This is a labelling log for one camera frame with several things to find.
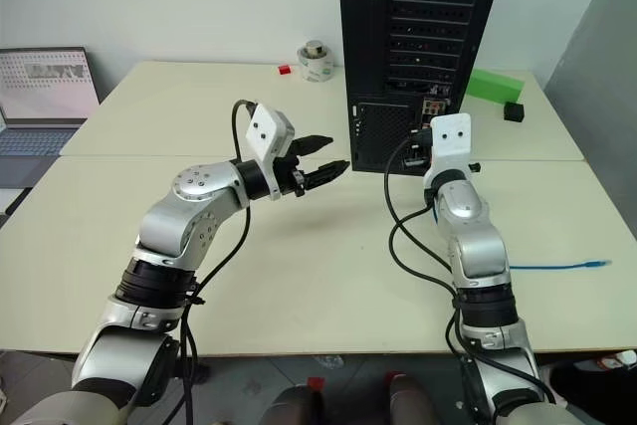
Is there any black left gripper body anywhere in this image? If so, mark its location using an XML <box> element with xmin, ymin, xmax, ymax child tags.
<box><xmin>272</xmin><ymin>138</ymin><xmax>308</xmax><ymax>199</ymax></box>

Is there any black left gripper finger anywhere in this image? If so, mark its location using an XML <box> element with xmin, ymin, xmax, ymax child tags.
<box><xmin>293</xmin><ymin>134</ymin><xmax>334</xmax><ymax>157</ymax></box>
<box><xmin>303</xmin><ymin>159</ymin><xmax>351</xmax><ymax>193</ymax></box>

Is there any black computer tower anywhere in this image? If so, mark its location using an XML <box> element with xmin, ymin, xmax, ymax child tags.
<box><xmin>336</xmin><ymin>0</ymin><xmax>511</xmax><ymax>175</ymax></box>

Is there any white label tape roll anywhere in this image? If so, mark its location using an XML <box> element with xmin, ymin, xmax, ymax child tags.
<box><xmin>297</xmin><ymin>45</ymin><xmax>334</xmax><ymax>84</ymax></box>

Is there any green rectangular box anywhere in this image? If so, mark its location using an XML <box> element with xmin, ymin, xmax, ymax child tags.
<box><xmin>464</xmin><ymin>68</ymin><xmax>527</xmax><ymax>106</ymax></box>

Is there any dark rounded shape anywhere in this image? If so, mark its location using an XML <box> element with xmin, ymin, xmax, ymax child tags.
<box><xmin>258</xmin><ymin>377</ymin><xmax>325</xmax><ymax>425</ymax></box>
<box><xmin>386</xmin><ymin>370</ymin><xmax>440</xmax><ymax>425</ymax></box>

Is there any red and white package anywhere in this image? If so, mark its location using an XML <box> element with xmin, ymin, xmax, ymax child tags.
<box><xmin>595</xmin><ymin>347</ymin><xmax>637</xmax><ymax>372</ymax></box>

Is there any dark bag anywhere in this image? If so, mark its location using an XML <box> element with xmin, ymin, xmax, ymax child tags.
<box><xmin>546</xmin><ymin>360</ymin><xmax>637</xmax><ymax>425</ymax></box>

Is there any grey open laptop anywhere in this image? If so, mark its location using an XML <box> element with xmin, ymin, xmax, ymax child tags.
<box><xmin>0</xmin><ymin>46</ymin><xmax>102</xmax><ymax>158</ymax></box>

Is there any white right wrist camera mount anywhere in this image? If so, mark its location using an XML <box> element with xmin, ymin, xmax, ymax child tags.
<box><xmin>429</xmin><ymin>112</ymin><xmax>474</xmax><ymax>168</ymax></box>

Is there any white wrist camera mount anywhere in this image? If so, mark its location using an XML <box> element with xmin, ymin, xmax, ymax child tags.
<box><xmin>245</xmin><ymin>103</ymin><xmax>296</xmax><ymax>202</ymax></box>
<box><xmin>429</xmin><ymin>112</ymin><xmax>474</xmax><ymax>168</ymax></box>

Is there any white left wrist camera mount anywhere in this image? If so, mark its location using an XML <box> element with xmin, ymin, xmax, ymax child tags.
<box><xmin>245</xmin><ymin>103</ymin><xmax>296</xmax><ymax>202</ymax></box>

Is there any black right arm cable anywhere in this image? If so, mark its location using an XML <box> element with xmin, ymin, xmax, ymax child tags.
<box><xmin>382</xmin><ymin>124</ymin><xmax>558</xmax><ymax>406</ymax></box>

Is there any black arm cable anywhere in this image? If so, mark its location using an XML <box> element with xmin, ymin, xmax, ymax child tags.
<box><xmin>382</xmin><ymin>124</ymin><xmax>558</xmax><ymax>406</ymax></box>
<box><xmin>178</xmin><ymin>99</ymin><xmax>260</xmax><ymax>425</ymax></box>

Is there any blue ethernet cable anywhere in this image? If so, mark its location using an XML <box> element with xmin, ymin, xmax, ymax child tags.
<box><xmin>430</xmin><ymin>203</ymin><xmax>613</xmax><ymax>273</ymax></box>

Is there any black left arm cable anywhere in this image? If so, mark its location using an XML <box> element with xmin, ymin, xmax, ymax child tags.
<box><xmin>178</xmin><ymin>99</ymin><xmax>260</xmax><ymax>425</ymax></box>

